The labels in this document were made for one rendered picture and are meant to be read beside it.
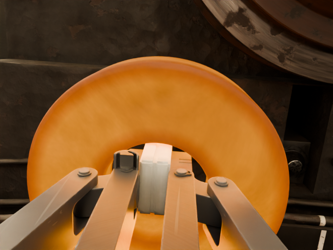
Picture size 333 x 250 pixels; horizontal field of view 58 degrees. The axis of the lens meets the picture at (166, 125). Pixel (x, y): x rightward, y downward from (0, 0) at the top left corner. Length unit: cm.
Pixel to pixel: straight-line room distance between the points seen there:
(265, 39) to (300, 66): 5
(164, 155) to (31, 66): 36
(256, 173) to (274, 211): 3
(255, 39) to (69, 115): 24
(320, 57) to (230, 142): 23
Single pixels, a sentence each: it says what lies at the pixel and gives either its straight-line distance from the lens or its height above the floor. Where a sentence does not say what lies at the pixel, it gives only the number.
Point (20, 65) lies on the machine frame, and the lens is 50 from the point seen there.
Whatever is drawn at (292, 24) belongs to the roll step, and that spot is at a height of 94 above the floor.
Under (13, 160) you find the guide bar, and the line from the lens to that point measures 53.
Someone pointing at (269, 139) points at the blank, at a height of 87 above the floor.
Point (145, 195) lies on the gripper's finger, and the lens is 15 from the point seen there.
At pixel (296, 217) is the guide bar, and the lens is 43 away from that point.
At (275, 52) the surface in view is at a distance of 36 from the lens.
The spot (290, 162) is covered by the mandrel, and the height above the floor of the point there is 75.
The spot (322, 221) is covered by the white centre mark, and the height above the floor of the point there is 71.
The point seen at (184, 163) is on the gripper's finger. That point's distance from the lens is 16.
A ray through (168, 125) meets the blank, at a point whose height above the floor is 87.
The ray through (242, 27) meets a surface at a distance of 35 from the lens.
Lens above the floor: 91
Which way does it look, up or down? 15 degrees down
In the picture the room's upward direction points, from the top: 4 degrees clockwise
